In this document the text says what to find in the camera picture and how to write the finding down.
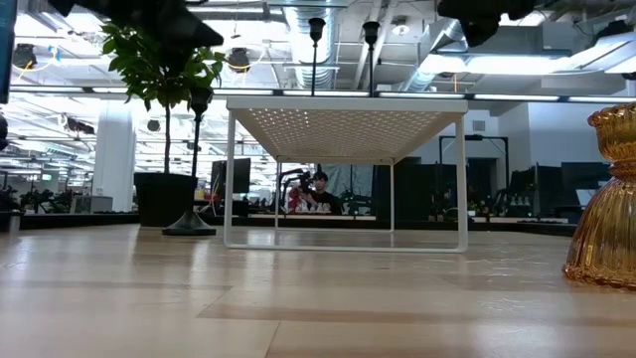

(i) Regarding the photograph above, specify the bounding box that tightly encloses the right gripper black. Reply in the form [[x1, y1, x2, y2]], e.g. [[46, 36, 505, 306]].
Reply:
[[436, 0, 538, 49]]

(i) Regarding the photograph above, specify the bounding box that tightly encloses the white perforated metal shelf rack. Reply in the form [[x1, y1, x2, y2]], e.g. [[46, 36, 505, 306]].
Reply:
[[223, 95, 470, 255]]

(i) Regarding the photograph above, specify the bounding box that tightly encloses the silver slanted ceiling duct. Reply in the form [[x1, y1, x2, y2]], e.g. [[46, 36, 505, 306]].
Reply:
[[399, 17, 468, 93]]

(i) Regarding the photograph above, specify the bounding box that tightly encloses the black computer monitor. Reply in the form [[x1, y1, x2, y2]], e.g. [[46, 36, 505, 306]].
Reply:
[[210, 157, 252, 195]]

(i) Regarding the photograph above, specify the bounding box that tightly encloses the person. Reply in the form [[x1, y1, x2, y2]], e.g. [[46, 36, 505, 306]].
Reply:
[[292, 171, 344, 216]]

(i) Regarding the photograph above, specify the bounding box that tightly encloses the white round column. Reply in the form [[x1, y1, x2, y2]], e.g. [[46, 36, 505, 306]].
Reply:
[[92, 111, 137, 213]]

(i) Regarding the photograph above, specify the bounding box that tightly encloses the silver ribbed ceiling duct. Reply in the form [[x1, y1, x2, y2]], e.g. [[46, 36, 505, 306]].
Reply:
[[283, 4, 340, 90]]

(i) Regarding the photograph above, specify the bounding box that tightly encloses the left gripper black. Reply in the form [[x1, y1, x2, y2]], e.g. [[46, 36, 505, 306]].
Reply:
[[49, 0, 225, 76]]

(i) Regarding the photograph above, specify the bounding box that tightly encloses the black plant pot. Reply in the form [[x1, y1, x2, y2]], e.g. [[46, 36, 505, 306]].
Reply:
[[133, 172, 199, 229]]

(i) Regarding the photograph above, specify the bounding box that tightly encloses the grey box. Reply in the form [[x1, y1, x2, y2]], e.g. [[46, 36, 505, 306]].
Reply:
[[71, 195, 114, 215]]

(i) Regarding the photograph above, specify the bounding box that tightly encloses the tall black candlestick holder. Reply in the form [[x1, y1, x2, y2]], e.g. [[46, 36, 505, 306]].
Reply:
[[307, 17, 327, 98], [161, 87, 218, 237], [362, 20, 382, 98]]

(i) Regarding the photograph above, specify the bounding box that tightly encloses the black round ceiling fixture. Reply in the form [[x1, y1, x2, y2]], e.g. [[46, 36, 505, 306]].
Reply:
[[228, 47, 251, 75]]

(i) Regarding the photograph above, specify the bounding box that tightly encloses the green leafy indoor tree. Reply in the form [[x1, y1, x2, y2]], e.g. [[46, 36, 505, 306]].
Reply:
[[101, 22, 228, 175]]

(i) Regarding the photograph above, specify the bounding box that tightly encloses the dark blue panel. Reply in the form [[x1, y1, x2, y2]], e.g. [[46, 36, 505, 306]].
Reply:
[[0, 0, 19, 104]]

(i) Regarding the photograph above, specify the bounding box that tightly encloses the dark wide monitor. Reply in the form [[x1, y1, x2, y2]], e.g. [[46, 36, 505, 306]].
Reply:
[[560, 161, 613, 191]]

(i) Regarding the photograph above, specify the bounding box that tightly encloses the amber ribbed glass candle holder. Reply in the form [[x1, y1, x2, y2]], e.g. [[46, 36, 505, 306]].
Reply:
[[561, 101, 636, 292]]

